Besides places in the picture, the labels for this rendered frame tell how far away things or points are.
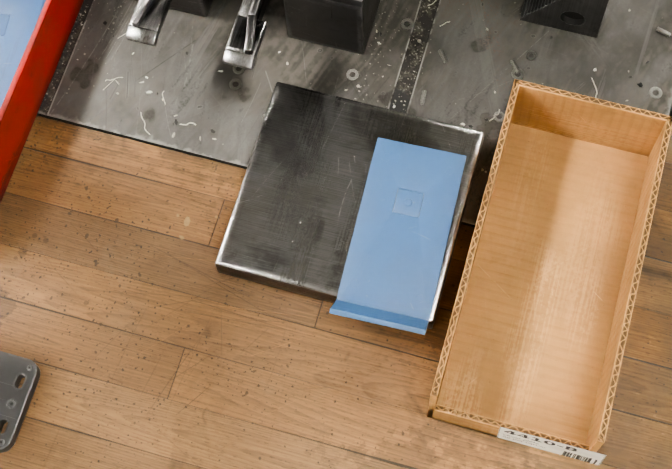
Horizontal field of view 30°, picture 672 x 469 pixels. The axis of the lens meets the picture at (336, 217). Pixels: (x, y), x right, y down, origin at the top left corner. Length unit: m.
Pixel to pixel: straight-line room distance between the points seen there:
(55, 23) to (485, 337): 0.42
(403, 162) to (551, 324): 0.17
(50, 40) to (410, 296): 0.36
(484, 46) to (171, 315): 0.33
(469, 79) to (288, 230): 0.20
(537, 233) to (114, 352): 0.33
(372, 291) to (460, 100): 0.18
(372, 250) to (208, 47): 0.23
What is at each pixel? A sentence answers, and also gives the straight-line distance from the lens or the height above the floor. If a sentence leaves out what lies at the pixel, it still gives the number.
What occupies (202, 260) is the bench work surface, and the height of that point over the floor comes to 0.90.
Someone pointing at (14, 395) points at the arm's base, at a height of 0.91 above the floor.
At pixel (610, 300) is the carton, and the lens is 0.96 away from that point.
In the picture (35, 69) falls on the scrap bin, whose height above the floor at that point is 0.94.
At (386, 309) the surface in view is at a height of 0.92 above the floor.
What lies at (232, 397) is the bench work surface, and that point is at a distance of 0.94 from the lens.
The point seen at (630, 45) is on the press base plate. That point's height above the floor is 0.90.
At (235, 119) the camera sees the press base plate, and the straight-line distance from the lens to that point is 1.02.
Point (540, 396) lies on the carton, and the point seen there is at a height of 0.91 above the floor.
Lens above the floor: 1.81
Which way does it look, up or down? 69 degrees down
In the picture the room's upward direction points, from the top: 5 degrees counter-clockwise
